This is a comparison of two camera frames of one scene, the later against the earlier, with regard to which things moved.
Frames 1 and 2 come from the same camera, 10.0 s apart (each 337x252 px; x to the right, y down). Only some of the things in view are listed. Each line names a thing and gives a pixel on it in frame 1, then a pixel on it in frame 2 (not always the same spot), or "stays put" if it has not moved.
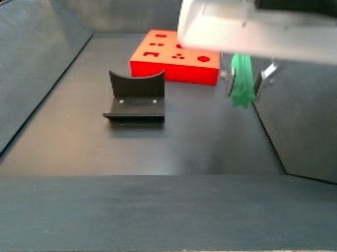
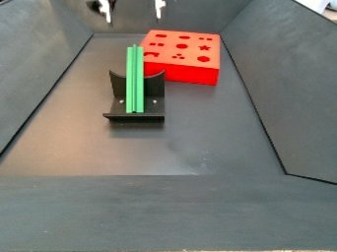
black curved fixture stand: [136, 97] stays put
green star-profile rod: [243, 80] to [134, 79]
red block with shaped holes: [186, 65] stays put
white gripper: [234, 26] to [106, 9]
